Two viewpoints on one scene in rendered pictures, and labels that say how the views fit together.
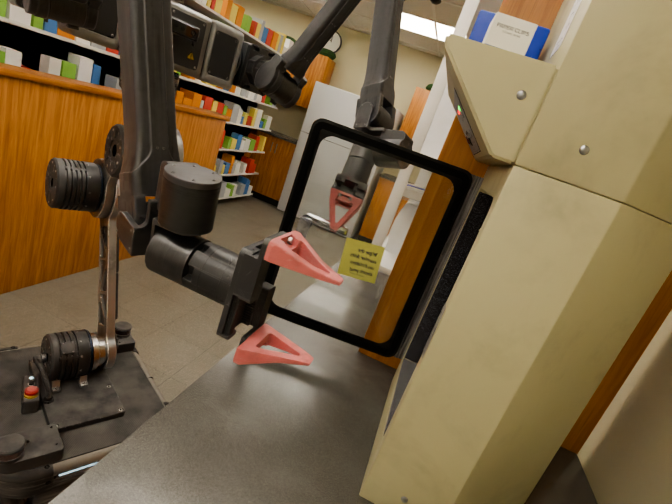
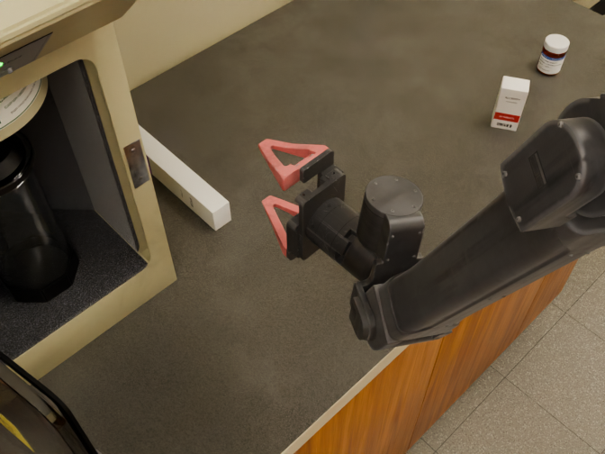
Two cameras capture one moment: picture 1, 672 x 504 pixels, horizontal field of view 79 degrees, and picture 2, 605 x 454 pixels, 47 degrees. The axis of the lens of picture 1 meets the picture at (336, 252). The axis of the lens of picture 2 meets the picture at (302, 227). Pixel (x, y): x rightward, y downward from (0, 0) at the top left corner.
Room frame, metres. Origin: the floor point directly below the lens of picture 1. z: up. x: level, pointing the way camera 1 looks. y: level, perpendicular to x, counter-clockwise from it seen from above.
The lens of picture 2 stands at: (0.82, 0.35, 1.81)
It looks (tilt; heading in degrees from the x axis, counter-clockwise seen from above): 52 degrees down; 215
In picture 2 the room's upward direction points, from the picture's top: straight up
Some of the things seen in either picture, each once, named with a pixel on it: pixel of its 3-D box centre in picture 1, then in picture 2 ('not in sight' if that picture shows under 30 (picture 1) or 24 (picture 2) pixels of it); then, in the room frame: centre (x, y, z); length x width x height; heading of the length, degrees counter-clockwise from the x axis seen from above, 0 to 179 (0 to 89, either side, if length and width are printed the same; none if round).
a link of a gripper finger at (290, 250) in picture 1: (296, 275); (291, 172); (0.39, 0.03, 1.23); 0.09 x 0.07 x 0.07; 79
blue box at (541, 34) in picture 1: (497, 60); not in sight; (0.70, -0.13, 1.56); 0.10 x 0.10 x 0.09; 79
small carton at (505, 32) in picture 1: (502, 49); not in sight; (0.58, -0.11, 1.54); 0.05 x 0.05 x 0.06; 85
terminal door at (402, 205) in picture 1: (357, 245); (4, 412); (0.76, -0.03, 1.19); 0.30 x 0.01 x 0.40; 89
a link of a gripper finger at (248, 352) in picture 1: (276, 332); (292, 213); (0.39, 0.03, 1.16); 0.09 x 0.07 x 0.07; 79
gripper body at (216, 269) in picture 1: (228, 278); (335, 228); (0.41, 0.10, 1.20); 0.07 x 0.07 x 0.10; 79
